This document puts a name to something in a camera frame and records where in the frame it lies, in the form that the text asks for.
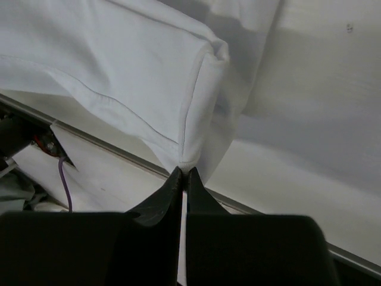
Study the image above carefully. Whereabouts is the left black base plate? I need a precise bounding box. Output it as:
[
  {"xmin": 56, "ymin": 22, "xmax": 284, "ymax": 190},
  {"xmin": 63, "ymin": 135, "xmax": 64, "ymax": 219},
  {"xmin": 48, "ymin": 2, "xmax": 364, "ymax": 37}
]
[{"xmin": 1, "ymin": 101, "xmax": 74, "ymax": 176}]

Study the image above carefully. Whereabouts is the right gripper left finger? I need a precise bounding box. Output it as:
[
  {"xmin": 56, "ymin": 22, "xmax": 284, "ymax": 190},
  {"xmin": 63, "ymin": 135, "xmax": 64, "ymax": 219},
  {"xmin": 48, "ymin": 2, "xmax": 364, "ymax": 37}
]
[{"xmin": 1, "ymin": 169, "xmax": 182, "ymax": 285}]

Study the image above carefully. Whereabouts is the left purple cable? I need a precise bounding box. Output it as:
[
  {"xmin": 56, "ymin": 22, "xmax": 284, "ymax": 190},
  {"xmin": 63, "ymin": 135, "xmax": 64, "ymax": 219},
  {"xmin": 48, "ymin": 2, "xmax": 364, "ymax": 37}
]
[{"xmin": 57, "ymin": 156, "xmax": 74, "ymax": 213}]

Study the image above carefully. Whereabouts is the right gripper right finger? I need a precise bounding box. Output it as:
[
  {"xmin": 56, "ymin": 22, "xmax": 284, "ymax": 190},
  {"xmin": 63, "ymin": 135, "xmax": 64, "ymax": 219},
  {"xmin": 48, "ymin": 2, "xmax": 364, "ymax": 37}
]
[{"xmin": 186, "ymin": 169, "xmax": 339, "ymax": 285}]

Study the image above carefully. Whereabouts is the white skirt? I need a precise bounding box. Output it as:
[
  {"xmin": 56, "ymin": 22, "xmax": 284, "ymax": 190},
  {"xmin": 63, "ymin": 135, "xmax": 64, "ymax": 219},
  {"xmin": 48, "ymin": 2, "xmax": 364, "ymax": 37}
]
[{"xmin": 1, "ymin": 1, "xmax": 280, "ymax": 181}]

